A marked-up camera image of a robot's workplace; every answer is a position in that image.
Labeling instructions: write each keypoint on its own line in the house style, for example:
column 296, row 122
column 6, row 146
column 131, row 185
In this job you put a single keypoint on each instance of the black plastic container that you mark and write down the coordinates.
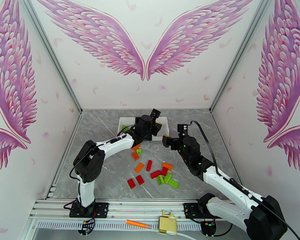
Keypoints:
column 150, row 138

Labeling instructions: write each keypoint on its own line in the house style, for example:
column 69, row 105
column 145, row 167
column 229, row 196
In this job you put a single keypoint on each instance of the orange lego brick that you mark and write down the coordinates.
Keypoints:
column 167, row 166
column 136, row 147
column 139, row 167
column 135, row 156

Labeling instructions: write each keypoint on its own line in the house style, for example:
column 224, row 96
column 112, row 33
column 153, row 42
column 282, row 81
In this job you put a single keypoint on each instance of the small green lego brick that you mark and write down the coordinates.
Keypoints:
column 139, row 151

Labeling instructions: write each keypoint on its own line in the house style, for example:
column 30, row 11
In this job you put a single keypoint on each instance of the red lego brick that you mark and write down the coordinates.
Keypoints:
column 131, row 183
column 164, row 171
column 149, row 165
column 155, row 174
column 140, row 180

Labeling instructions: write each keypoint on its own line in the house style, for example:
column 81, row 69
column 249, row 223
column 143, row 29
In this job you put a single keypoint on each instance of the left black and white robot arm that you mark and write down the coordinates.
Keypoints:
column 90, row 161

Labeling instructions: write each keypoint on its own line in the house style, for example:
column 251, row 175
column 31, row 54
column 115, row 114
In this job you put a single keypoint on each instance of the beige plastic device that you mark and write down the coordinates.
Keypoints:
column 167, row 223

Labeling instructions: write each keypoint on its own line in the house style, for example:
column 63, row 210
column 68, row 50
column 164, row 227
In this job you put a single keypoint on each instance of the small black electronics box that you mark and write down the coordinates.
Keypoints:
column 208, row 228

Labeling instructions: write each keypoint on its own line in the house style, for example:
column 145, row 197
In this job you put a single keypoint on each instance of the orange marker pen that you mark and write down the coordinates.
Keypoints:
column 137, row 224

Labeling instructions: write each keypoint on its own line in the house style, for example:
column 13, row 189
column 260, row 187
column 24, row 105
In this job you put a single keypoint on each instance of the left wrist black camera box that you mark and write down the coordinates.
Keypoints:
column 155, row 113

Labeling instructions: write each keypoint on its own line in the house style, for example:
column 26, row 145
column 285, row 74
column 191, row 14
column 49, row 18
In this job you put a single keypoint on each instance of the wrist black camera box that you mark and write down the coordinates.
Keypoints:
column 183, row 130
column 155, row 113

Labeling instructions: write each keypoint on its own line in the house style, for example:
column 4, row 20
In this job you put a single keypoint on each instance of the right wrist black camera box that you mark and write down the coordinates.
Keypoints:
column 183, row 130

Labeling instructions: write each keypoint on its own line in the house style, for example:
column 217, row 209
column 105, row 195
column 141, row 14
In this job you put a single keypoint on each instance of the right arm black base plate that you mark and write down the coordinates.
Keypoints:
column 190, row 209

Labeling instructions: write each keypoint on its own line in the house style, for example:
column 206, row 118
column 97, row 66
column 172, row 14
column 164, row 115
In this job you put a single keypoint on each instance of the aluminium rail frame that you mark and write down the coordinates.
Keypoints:
column 140, row 206

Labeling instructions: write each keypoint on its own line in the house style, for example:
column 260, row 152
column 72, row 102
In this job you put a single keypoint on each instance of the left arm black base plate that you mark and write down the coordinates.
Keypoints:
column 102, row 209

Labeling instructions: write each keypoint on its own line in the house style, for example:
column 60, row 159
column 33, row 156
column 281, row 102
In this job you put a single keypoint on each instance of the aluminium corner post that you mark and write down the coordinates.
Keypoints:
column 241, row 53
column 51, row 53

